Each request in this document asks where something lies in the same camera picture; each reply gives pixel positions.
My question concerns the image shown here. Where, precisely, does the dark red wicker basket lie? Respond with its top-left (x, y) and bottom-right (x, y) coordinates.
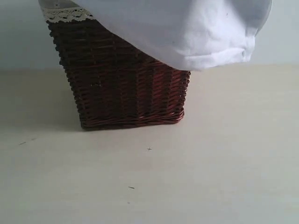
top-left (48, 19), bottom-right (190, 130)

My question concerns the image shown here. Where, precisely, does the white t-shirt red lettering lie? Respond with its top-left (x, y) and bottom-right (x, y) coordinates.
top-left (76, 0), bottom-right (272, 71)

